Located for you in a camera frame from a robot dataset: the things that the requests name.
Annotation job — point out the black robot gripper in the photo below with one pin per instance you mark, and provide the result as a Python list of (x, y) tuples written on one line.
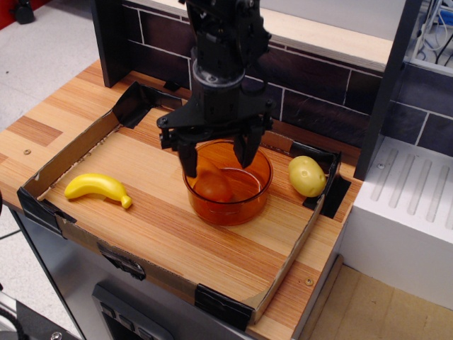
[(217, 112)]

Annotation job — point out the orange toy carrot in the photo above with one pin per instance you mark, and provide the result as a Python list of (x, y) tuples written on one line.
[(211, 183)]

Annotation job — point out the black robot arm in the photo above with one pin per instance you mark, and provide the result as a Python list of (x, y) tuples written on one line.
[(230, 38)]

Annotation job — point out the yellow toy banana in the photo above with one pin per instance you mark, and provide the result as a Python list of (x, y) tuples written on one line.
[(98, 184)]

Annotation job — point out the cardboard fence with black tape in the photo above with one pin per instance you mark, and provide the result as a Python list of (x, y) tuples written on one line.
[(259, 275)]

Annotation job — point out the orange transparent plastic pot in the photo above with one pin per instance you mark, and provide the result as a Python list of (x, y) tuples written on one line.
[(249, 185)]

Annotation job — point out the yellow toy potato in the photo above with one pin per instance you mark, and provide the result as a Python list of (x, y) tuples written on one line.
[(306, 176)]

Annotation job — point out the white toy sink drainboard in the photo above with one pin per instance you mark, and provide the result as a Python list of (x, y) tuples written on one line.
[(399, 230)]

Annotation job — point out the black oven control panel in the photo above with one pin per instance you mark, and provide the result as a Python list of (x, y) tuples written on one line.
[(128, 316)]

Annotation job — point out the dark grey right post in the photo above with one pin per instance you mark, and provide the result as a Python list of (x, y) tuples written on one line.
[(392, 71)]

